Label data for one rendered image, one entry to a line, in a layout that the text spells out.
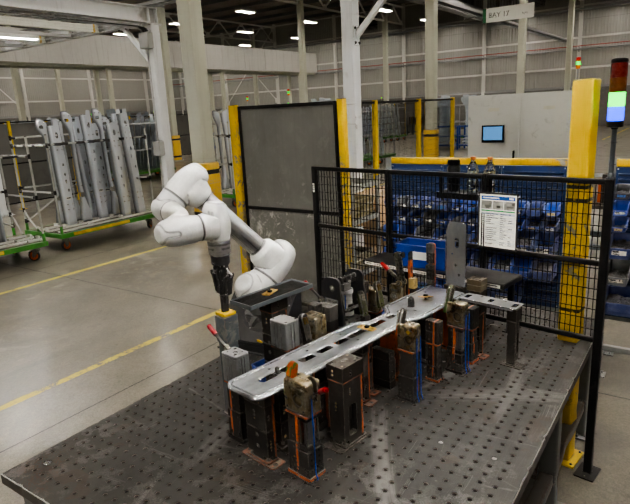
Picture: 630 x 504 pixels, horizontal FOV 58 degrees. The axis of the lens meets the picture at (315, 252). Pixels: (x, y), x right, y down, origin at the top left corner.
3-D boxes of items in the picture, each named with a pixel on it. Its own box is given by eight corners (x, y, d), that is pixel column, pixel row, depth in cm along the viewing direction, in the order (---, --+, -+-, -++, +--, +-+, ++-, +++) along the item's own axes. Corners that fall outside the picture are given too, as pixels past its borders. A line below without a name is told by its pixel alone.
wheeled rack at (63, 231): (63, 252, 858) (44, 134, 814) (26, 246, 911) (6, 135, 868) (159, 227, 1013) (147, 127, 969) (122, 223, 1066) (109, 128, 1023)
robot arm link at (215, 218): (224, 235, 228) (194, 241, 221) (220, 197, 224) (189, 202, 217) (237, 239, 219) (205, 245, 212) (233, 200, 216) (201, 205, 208)
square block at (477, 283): (479, 348, 289) (480, 281, 280) (464, 344, 294) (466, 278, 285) (486, 343, 294) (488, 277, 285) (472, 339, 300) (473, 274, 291)
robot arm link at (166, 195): (152, 212, 252) (171, 189, 256) (139, 208, 267) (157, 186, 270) (173, 230, 259) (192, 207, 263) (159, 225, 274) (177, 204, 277)
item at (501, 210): (516, 252, 296) (518, 194, 289) (477, 246, 312) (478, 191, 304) (518, 251, 298) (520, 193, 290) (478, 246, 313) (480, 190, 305)
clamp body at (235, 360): (242, 447, 214) (234, 359, 205) (223, 437, 221) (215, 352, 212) (261, 436, 221) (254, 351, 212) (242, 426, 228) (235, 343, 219)
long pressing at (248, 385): (263, 405, 186) (262, 401, 186) (220, 385, 201) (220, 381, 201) (468, 294, 283) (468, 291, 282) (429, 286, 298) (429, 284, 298)
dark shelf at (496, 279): (503, 290, 282) (504, 285, 281) (362, 264, 343) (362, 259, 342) (522, 279, 298) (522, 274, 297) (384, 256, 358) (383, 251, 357)
